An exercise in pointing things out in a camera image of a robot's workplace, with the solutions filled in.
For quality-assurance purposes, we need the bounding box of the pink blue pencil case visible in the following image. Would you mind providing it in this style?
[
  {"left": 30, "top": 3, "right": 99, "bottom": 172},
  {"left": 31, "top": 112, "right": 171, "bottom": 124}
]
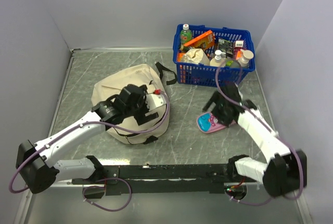
[{"left": 196, "top": 112, "right": 227, "bottom": 134}]

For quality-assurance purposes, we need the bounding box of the beige canvas backpack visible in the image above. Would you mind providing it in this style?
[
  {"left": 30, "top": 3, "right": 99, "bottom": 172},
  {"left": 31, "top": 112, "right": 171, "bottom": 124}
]
[{"left": 91, "top": 64, "right": 170, "bottom": 144}]

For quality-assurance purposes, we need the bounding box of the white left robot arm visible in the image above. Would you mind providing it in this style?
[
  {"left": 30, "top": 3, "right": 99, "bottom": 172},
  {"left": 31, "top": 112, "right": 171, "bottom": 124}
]
[{"left": 15, "top": 84, "right": 169, "bottom": 194}]

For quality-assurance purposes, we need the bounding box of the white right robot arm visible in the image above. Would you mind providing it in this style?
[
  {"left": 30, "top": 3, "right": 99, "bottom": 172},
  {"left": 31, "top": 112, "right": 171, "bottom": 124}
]
[{"left": 203, "top": 84, "right": 307, "bottom": 197}]

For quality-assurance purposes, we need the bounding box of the beige crumpled paper bag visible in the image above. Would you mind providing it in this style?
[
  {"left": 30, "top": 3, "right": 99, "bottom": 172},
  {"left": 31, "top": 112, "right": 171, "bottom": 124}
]
[{"left": 180, "top": 48, "right": 210, "bottom": 65}]

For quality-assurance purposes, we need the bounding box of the blue plastic basket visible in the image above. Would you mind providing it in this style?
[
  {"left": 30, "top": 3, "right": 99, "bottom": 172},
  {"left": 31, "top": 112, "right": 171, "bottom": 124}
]
[{"left": 172, "top": 23, "right": 256, "bottom": 89}]

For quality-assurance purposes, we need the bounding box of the cream pump bottle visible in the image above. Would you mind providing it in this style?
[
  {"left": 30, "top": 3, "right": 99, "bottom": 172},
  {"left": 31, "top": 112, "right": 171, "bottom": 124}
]
[{"left": 210, "top": 49, "right": 226, "bottom": 67}]

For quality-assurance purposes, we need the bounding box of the grey pump bottle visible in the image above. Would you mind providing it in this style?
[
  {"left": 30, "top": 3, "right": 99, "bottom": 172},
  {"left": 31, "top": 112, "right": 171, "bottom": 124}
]
[{"left": 229, "top": 49, "right": 254, "bottom": 69}]

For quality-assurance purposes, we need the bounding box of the dark snack packet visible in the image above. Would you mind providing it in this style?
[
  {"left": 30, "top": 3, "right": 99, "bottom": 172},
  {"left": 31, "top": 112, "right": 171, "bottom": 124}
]
[{"left": 217, "top": 38, "right": 234, "bottom": 59}]

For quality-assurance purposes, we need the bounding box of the orange snack box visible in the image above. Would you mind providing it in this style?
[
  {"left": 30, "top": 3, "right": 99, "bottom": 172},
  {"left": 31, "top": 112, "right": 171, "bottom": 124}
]
[{"left": 179, "top": 30, "right": 215, "bottom": 51}]

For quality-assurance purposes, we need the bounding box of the green tea bottle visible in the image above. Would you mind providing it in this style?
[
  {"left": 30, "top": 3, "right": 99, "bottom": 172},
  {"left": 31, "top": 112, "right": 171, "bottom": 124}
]
[{"left": 180, "top": 24, "right": 193, "bottom": 45}]

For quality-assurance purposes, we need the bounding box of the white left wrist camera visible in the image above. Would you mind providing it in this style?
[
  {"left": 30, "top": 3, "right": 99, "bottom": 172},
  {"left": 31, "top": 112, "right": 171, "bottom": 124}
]
[{"left": 145, "top": 93, "right": 167, "bottom": 111}]

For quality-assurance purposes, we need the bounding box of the aluminium frame rail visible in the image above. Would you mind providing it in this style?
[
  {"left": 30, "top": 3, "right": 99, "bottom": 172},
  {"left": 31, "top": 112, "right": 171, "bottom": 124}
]
[{"left": 25, "top": 163, "right": 301, "bottom": 189}]

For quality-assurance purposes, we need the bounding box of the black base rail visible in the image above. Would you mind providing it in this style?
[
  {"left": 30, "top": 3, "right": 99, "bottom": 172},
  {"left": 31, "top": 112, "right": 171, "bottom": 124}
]
[{"left": 71, "top": 163, "right": 258, "bottom": 200}]

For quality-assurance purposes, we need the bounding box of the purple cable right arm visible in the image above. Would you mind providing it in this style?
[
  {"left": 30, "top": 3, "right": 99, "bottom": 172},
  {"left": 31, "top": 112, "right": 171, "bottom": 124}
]
[{"left": 215, "top": 60, "right": 305, "bottom": 201}]

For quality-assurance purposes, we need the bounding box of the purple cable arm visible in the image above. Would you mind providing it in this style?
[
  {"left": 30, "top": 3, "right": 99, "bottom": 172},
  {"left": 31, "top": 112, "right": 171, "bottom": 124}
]
[
  {"left": 215, "top": 60, "right": 305, "bottom": 201},
  {"left": 9, "top": 91, "right": 170, "bottom": 212}
]

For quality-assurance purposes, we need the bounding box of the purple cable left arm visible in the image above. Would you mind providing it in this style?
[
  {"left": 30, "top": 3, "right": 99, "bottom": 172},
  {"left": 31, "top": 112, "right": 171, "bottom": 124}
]
[{"left": 9, "top": 91, "right": 170, "bottom": 212}]

